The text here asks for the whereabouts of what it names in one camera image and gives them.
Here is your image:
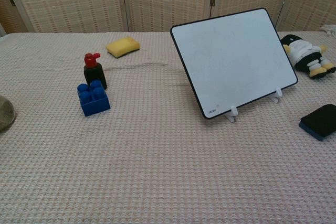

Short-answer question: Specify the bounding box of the black eraser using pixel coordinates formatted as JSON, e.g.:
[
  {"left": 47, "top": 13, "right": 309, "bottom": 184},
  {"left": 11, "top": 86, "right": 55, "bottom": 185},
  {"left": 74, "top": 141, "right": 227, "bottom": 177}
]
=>
[{"left": 298, "top": 103, "right": 336, "bottom": 142}]

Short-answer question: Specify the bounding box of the small whiteboard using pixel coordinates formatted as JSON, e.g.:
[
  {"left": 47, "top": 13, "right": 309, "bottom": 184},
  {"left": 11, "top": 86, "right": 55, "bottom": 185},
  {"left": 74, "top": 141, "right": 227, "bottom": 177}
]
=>
[{"left": 170, "top": 7, "right": 299, "bottom": 121}]

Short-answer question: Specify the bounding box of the yellow sponge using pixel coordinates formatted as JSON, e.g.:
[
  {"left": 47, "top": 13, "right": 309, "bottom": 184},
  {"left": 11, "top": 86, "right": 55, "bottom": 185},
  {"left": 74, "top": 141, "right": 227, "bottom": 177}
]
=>
[{"left": 106, "top": 37, "right": 141, "bottom": 59}]

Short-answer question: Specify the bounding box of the pink waffle tablecloth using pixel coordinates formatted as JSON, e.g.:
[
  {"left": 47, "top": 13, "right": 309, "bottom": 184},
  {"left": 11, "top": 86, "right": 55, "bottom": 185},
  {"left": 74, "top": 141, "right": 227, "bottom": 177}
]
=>
[{"left": 0, "top": 24, "right": 336, "bottom": 224}]

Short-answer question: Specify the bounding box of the blue building block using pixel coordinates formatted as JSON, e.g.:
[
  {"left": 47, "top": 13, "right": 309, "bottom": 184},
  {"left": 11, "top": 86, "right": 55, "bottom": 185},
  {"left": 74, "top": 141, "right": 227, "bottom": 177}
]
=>
[{"left": 77, "top": 79, "right": 111, "bottom": 117}]

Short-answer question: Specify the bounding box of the red and black block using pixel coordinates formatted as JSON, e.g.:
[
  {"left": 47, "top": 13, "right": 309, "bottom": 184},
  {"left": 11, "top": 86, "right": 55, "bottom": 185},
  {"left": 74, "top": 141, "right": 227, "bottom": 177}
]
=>
[{"left": 83, "top": 52, "right": 108, "bottom": 90}]

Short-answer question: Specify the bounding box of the black and white plush toy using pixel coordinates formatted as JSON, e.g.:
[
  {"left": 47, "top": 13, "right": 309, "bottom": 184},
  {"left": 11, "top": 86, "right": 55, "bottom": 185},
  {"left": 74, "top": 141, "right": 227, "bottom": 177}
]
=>
[{"left": 279, "top": 34, "right": 336, "bottom": 79}]

